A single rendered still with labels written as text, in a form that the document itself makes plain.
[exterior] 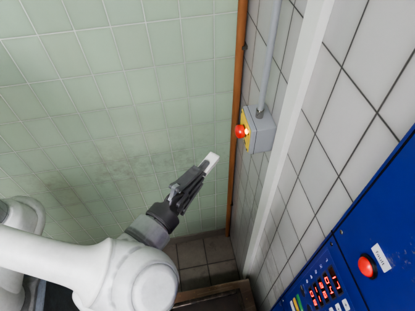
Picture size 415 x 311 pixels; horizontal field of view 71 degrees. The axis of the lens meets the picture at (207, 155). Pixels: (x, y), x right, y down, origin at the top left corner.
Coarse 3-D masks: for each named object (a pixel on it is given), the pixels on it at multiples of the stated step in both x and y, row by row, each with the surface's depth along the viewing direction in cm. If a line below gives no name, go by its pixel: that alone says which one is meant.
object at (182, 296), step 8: (240, 280) 141; (248, 280) 141; (200, 288) 139; (208, 288) 139; (216, 288) 139; (224, 288) 139; (232, 288) 139; (240, 288) 139; (248, 288) 138; (176, 296) 137; (184, 296) 137; (192, 296) 137; (200, 296) 137; (248, 296) 136; (248, 304) 134
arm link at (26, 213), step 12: (0, 204) 84; (12, 204) 90; (24, 204) 95; (36, 204) 100; (0, 216) 84; (12, 216) 88; (24, 216) 91; (36, 216) 97; (24, 228) 91; (36, 228) 97
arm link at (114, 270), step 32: (0, 224) 44; (0, 256) 40; (32, 256) 40; (64, 256) 41; (96, 256) 42; (128, 256) 42; (160, 256) 42; (96, 288) 40; (128, 288) 38; (160, 288) 39
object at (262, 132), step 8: (256, 104) 81; (264, 104) 81; (248, 112) 79; (264, 112) 79; (248, 120) 78; (256, 120) 78; (264, 120) 77; (272, 120) 77; (248, 128) 77; (256, 128) 76; (264, 128) 76; (272, 128) 76; (248, 136) 78; (256, 136) 77; (264, 136) 78; (272, 136) 78; (248, 144) 80; (256, 144) 80; (264, 144) 81; (272, 144) 81; (248, 152) 83; (256, 152) 83
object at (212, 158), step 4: (212, 152) 77; (208, 156) 76; (212, 156) 76; (216, 156) 76; (208, 160) 75; (212, 160) 75; (216, 160) 75; (200, 164) 74; (212, 164) 74; (208, 168) 73
